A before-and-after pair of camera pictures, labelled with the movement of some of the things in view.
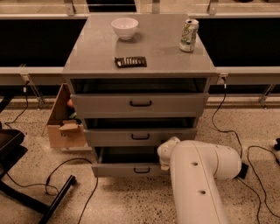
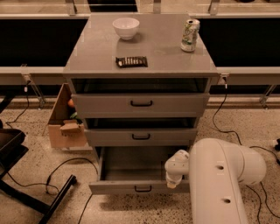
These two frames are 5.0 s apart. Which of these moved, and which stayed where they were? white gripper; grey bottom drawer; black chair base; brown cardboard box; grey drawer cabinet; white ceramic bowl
Moved: grey bottom drawer; white gripper
Stayed: white ceramic bowl; black chair base; grey drawer cabinet; brown cardboard box
